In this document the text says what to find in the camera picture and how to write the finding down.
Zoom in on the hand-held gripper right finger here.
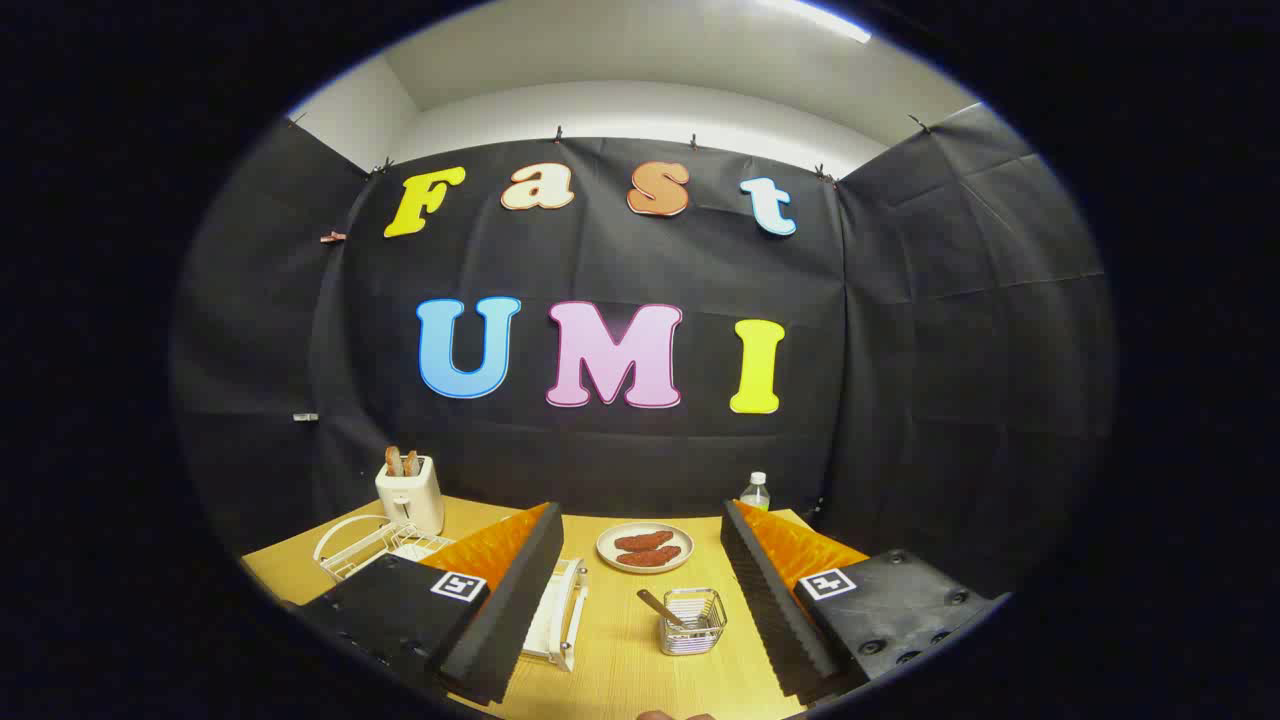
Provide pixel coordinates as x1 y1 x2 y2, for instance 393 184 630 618
720 499 1011 706

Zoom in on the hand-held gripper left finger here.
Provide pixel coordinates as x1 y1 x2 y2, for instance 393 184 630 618
285 502 566 706

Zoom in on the white wire dish rack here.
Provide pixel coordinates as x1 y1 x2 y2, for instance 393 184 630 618
312 515 591 673

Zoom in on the small metal wire basket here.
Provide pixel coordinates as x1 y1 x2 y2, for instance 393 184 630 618
658 588 728 657

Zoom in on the wooden handle spoon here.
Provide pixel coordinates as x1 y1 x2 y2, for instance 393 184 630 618
637 589 693 632

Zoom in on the white round plate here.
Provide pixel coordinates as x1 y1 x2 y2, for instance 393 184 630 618
596 522 695 575

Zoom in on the white toaster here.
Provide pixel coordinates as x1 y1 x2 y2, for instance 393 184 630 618
375 455 446 536

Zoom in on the black backdrop cloth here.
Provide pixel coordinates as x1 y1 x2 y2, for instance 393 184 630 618
170 100 1116 601

